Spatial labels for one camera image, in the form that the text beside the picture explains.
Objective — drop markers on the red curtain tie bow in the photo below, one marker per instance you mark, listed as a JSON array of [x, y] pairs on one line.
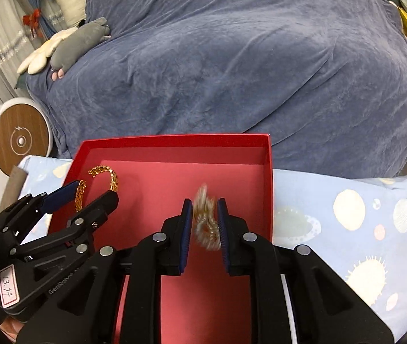
[[33, 22]]

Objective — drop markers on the white flower plush cushion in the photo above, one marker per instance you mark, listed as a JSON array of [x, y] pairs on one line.
[[38, 59]]

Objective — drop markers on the round wooden side table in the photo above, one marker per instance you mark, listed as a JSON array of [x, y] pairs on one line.
[[24, 131]]

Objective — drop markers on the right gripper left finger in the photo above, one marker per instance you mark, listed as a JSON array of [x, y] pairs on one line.
[[163, 253]]

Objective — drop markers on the planet print light-blue cloth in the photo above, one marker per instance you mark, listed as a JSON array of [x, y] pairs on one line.
[[358, 227]]

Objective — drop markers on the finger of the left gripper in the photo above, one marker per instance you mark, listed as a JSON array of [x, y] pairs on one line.
[[81, 226], [17, 220]]

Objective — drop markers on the brown card tag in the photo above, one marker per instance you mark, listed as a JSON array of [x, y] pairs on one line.
[[13, 187]]

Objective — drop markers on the red jewelry tray box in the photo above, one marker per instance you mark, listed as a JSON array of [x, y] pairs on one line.
[[203, 229]]

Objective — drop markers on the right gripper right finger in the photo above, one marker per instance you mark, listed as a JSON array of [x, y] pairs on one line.
[[245, 253]]

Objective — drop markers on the grey plush toy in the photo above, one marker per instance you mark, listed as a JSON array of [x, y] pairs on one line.
[[76, 45]]

